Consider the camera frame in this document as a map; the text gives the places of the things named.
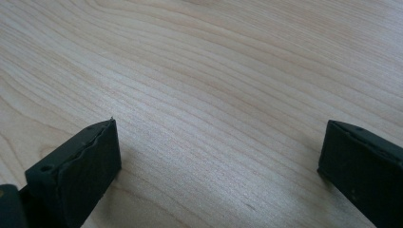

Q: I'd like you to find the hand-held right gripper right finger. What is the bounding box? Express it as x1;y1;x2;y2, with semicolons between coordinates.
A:
317;119;403;228

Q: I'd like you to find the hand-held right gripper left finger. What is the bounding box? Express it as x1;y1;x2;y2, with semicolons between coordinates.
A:
19;117;123;228

